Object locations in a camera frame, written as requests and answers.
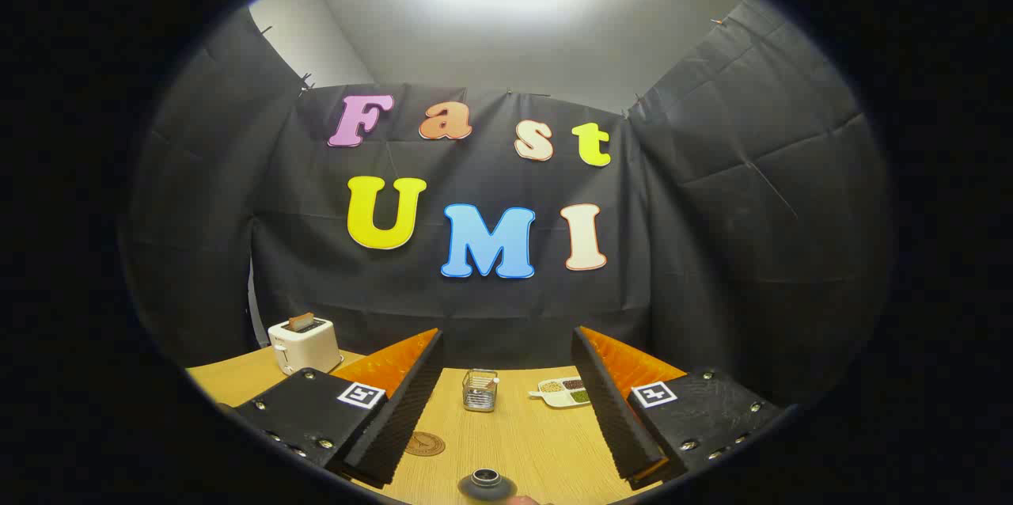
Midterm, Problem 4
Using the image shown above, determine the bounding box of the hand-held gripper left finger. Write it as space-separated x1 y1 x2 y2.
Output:
230 328 446 490

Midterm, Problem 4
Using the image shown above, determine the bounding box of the white toaster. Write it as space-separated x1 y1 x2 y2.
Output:
267 317 343 375

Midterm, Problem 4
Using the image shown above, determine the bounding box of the white divided dish with beans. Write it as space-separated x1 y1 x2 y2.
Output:
529 377 593 408

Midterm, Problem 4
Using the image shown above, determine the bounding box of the wooden table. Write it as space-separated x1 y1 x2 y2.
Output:
186 347 689 505

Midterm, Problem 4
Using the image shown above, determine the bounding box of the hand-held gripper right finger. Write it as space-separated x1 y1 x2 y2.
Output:
571 325 784 490

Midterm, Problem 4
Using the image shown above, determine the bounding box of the round cork coaster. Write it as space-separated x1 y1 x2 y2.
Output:
404 431 446 457

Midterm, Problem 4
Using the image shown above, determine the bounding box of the black backdrop cloth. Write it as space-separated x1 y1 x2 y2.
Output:
119 0 895 411

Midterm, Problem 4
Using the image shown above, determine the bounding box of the metal wire holder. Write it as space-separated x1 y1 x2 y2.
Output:
462 369 499 412

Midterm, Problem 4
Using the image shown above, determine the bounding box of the silver juice bottle green label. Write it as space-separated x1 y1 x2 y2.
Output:
457 468 518 503

